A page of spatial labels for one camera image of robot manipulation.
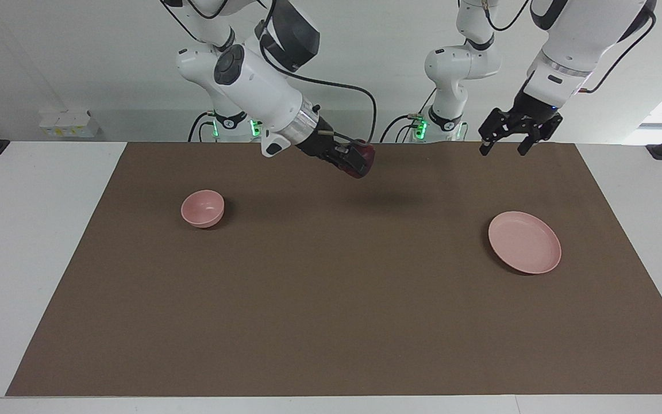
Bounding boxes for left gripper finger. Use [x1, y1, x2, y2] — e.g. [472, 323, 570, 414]
[478, 108, 509, 158]
[517, 118, 564, 158]

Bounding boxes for brown table mat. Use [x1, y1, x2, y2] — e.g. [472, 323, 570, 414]
[6, 141, 662, 397]

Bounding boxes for pink plate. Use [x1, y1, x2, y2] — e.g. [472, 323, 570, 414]
[488, 211, 563, 275]

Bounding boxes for white wall boxes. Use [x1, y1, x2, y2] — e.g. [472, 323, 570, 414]
[39, 109, 102, 139]

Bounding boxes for dark red apple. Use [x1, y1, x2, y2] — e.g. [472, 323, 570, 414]
[349, 141, 376, 179]

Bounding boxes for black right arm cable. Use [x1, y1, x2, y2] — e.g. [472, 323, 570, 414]
[255, 17, 378, 144]

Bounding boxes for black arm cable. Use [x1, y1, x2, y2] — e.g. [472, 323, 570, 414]
[255, 17, 378, 144]
[482, 0, 657, 94]

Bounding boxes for pink bowl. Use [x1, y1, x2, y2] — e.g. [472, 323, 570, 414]
[180, 190, 225, 229]

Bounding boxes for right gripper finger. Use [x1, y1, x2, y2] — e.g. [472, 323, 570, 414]
[331, 131, 367, 154]
[329, 151, 364, 179]

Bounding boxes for black base cable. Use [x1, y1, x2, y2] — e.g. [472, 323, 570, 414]
[379, 86, 436, 144]
[187, 112, 217, 143]

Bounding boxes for black right base cable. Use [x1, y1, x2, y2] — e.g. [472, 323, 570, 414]
[187, 112, 217, 143]

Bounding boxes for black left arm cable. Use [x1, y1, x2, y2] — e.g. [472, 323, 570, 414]
[482, 0, 657, 94]

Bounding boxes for black left base cable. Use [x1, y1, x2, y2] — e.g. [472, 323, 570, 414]
[379, 86, 436, 144]

